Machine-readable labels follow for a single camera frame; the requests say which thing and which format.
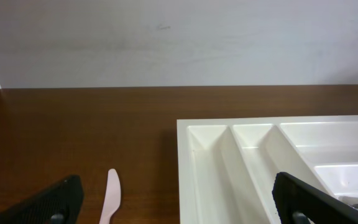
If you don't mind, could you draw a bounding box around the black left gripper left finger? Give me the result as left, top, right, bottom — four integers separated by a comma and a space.
0, 175, 84, 224

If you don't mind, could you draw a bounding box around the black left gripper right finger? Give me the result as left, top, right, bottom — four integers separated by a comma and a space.
272, 172, 358, 224

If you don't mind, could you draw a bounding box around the pink plastic knife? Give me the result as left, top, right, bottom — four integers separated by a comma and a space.
99, 169, 121, 224

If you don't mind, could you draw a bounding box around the white cutlery tray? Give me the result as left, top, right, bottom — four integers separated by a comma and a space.
177, 115, 358, 223

